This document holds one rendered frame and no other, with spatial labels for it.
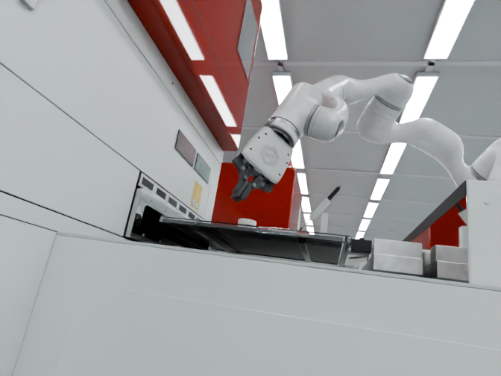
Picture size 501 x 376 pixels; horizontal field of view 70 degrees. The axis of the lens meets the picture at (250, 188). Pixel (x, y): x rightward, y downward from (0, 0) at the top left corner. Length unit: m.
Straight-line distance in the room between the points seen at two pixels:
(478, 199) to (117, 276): 0.47
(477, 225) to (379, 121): 0.74
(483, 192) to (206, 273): 0.36
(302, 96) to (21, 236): 0.61
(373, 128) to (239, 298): 0.89
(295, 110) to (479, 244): 0.47
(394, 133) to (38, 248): 1.02
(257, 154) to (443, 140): 0.67
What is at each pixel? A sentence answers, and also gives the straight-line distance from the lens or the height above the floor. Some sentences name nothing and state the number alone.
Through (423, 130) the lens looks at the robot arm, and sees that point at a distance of 1.23.
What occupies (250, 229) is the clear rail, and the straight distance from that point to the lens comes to 0.67.
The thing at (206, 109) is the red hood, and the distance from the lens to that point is 0.96.
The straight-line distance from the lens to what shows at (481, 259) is 0.52.
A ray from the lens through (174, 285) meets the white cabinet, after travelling 0.46.
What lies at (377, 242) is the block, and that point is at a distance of 0.68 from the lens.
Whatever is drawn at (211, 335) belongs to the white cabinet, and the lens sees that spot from 0.44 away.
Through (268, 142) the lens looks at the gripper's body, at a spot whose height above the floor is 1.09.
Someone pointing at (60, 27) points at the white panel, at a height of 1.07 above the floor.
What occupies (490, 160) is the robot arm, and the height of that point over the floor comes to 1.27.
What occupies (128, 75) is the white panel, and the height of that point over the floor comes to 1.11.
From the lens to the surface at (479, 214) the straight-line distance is 0.54.
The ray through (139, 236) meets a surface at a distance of 0.72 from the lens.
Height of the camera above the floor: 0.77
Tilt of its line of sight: 17 degrees up
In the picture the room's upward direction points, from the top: 9 degrees clockwise
